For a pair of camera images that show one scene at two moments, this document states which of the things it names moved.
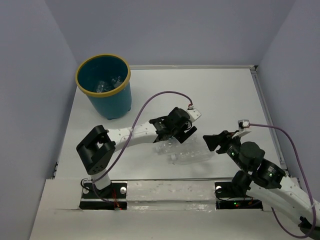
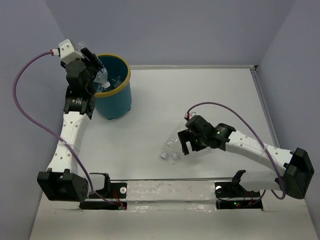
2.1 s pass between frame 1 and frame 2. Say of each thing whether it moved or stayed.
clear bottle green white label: moved
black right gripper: moved
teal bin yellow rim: stayed
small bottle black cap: stayed
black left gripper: moved
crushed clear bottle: stayed
